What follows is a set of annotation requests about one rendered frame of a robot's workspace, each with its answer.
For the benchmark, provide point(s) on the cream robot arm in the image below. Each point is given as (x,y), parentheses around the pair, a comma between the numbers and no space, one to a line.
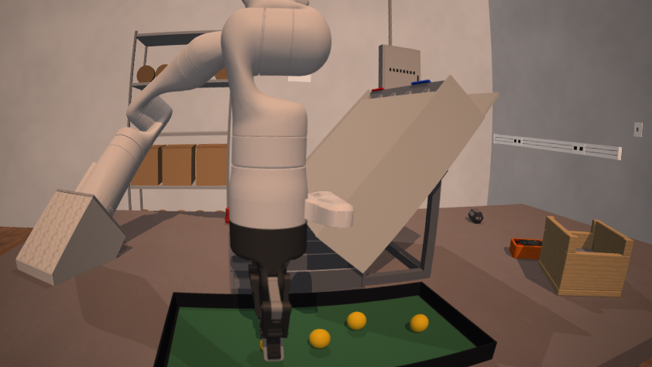
(268,182)

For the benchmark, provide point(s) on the wooden crate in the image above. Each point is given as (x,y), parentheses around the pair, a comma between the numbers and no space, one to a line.
(585,264)

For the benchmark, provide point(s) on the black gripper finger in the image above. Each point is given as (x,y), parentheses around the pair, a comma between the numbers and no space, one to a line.
(252,269)
(273,314)

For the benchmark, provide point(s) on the green tray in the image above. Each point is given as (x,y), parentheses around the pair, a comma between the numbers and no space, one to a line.
(222,330)

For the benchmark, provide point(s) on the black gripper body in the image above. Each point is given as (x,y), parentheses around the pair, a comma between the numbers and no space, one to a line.
(271,248)

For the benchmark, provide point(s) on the orange digital multimeter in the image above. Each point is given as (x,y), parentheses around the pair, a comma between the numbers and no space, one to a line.
(520,248)

